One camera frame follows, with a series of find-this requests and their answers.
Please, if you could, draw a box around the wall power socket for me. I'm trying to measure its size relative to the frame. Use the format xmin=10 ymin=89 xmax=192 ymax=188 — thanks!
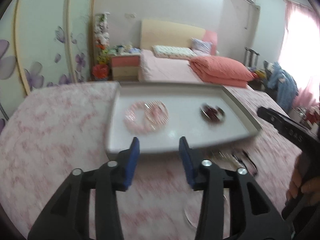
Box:
xmin=125 ymin=13 xmax=137 ymax=19

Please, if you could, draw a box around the bed with cream headboard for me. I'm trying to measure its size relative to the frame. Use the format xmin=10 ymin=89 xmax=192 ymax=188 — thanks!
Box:
xmin=139 ymin=19 xmax=220 ymax=83

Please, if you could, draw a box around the thin silver bangle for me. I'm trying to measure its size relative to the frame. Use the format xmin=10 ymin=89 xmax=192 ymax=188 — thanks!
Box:
xmin=184 ymin=192 xmax=229 ymax=229

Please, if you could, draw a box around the pink small bead bracelet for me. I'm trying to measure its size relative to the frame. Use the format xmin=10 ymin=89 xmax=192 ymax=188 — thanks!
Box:
xmin=144 ymin=100 xmax=170 ymax=131

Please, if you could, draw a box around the person's right hand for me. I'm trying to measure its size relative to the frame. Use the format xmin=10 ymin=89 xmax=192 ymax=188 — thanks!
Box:
xmin=286 ymin=152 xmax=320 ymax=202

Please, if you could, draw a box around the pink floral bed sheet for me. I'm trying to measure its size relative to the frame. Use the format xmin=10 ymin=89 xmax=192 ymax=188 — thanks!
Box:
xmin=0 ymin=81 xmax=303 ymax=240

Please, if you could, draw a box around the grey shallow jewelry tray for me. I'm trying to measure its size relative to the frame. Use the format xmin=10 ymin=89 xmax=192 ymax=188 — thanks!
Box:
xmin=105 ymin=82 xmax=261 ymax=156

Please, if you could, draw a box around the pink large bead bracelet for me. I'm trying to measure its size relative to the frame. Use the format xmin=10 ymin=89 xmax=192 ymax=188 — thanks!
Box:
xmin=122 ymin=101 xmax=156 ymax=133

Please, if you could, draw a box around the pink and cream nightstand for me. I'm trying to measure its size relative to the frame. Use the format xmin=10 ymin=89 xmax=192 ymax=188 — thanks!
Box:
xmin=110 ymin=53 xmax=140 ymax=81

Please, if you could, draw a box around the pink curtain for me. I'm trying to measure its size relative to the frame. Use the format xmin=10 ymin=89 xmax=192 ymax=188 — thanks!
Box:
xmin=279 ymin=0 xmax=319 ymax=107

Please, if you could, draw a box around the red bin with bag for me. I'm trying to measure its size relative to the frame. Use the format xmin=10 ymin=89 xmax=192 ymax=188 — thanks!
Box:
xmin=92 ymin=64 xmax=109 ymax=81

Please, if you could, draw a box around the folded salmon pink duvet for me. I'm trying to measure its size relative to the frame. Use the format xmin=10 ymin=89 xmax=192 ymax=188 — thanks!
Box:
xmin=189 ymin=56 xmax=254 ymax=88

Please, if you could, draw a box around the dark wooden chair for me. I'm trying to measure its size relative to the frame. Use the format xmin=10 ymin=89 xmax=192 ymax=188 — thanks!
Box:
xmin=244 ymin=47 xmax=260 ymax=68

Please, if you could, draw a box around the white floral pillow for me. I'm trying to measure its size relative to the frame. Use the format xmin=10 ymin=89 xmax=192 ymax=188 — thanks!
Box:
xmin=152 ymin=45 xmax=197 ymax=60

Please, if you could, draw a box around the white pearl bracelet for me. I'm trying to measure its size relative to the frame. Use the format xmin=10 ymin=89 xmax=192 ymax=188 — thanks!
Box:
xmin=209 ymin=149 xmax=258 ymax=176

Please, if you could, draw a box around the tube of plush toys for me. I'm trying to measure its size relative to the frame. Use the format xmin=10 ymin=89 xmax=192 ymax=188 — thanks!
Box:
xmin=93 ymin=12 xmax=110 ymax=63

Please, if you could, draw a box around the wide silver cuff bracelet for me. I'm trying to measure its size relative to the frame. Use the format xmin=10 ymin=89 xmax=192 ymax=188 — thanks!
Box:
xmin=199 ymin=103 xmax=227 ymax=125

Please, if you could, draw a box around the blue bathrobe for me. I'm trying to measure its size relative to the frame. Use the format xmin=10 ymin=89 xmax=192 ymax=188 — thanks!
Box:
xmin=267 ymin=62 xmax=298 ymax=113

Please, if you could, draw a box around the lilac patterned pillow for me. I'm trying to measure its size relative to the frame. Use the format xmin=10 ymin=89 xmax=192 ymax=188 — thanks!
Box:
xmin=191 ymin=38 xmax=213 ymax=55

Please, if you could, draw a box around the sliding wardrobe with flower print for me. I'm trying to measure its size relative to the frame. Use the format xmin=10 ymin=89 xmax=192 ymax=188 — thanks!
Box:
xmin=1 ymin=0 xmax=93 ymax=126

